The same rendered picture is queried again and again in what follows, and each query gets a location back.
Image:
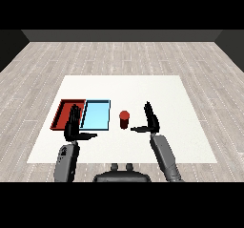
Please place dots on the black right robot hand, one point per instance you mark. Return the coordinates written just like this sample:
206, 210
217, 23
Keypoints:
152, 121

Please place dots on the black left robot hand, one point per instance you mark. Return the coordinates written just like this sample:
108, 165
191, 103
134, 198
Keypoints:
71, 127

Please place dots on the red shallow open box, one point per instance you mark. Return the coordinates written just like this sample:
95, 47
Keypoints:
65, 114

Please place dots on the light blue shallow open box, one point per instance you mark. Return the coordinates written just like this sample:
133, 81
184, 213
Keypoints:
96, 114

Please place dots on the small red can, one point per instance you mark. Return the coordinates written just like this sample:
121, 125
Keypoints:
124, 119

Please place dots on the dark grey robot body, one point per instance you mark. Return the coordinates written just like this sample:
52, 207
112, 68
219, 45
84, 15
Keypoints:
122, 175

